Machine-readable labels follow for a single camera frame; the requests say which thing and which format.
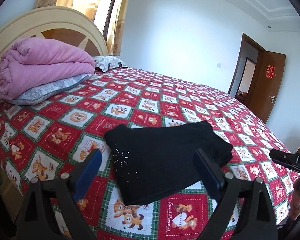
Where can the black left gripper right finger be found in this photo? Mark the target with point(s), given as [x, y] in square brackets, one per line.
[256, 219]

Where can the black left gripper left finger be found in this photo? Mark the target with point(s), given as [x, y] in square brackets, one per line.
[37, 218]

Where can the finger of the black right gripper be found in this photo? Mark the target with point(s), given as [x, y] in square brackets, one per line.
[282, 158]

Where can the black pants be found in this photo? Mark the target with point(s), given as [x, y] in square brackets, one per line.
[153, 163]

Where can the person's right hand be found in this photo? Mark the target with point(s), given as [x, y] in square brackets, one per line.
[294, 211]

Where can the brown wooden door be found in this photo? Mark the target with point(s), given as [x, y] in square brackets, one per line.
[265, 91]

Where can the red patchwork bed sheet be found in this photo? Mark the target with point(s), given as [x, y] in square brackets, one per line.
[51, 137]

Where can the red double happiness decal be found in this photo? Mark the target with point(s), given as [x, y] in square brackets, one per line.
[270, 72]

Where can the grey patterned pillow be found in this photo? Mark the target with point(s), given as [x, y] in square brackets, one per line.
[40, 93]

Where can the pink folded quilt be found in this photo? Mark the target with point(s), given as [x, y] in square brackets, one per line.
[32, 61]

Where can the white patterned pillow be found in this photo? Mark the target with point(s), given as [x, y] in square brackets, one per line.
[105, 63]

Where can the cream wooden headboard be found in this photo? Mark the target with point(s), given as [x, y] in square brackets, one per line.
[60, 23]

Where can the window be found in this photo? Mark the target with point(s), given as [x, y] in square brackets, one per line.
[103, 15]

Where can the brown door frame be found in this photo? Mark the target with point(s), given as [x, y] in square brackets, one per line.
[247, 68]

